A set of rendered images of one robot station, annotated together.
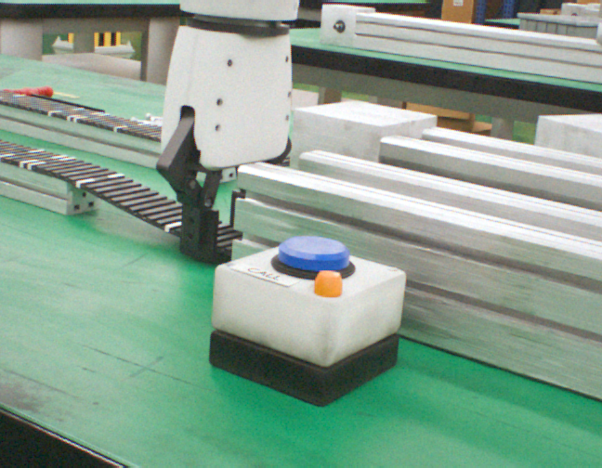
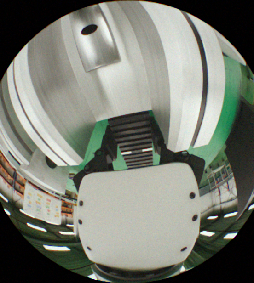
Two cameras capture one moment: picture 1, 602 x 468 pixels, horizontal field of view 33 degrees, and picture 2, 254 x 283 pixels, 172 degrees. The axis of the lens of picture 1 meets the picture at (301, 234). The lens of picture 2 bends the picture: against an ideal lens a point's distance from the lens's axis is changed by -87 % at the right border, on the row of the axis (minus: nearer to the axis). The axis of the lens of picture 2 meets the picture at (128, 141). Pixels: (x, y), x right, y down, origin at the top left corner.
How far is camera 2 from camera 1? 0.70 m
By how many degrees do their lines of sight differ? 46
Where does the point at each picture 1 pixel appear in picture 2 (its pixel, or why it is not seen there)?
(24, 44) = not seen: hidden behind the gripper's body
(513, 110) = not seen: hidden behind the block
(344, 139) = (45, 172)
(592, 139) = not seen: outside the picture
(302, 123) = (62, 187)
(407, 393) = not seen: outside the picture
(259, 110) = (129, 221)
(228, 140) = (175, 186)
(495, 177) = (1, 105)
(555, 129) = (4, 147)
